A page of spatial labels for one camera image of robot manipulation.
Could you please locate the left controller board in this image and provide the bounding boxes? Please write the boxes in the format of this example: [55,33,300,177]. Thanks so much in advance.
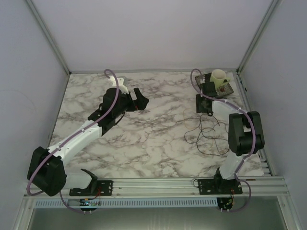
[79,198,100,214]

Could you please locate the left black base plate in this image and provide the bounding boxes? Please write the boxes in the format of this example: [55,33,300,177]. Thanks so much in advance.
[69,180,113,196]

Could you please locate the right aluminium corner post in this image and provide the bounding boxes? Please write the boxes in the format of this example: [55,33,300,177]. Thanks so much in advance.
[236,0,282,75]

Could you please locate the grey slotted cable duct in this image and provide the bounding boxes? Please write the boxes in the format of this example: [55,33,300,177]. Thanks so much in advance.
[35,197,217,208]

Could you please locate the left aluminium corner post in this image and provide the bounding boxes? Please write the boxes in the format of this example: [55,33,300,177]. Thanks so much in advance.
[25,0,71,76]

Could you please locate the right controller board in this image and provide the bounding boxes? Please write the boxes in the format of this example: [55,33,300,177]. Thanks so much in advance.
[217,197,234,213]

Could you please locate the aluminium front rail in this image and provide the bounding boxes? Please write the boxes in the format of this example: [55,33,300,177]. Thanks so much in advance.
[24,176,290,198]

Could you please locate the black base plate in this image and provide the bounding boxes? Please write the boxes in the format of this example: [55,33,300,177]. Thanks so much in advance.
[198,179,243,195]
[69,180,113,196]

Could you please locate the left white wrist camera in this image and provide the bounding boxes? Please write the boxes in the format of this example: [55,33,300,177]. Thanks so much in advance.
[108,76,129,94]

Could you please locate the controller board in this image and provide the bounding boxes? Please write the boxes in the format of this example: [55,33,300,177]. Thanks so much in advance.
[79,198,100,214]
[217,197,234,213]

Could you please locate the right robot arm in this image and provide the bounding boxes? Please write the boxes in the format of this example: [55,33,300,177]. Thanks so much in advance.
[198,82,265,195]

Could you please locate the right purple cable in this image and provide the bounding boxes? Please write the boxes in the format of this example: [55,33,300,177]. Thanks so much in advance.
[190,68,256,213]

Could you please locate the light green mug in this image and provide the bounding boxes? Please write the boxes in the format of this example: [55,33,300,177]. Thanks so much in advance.
[210,69,231,90]

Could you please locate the aluminium corner post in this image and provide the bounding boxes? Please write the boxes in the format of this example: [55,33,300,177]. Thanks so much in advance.
[25,0,71,76]
[236,0,282,75]

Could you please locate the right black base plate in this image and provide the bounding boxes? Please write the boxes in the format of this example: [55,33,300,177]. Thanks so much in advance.
[198,179,243,195]

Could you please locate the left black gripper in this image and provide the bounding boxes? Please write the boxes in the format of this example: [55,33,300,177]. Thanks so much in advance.
[113,88,149,118]

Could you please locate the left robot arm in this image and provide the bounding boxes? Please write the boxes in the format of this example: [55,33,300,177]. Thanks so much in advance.
[27,88,149,196]

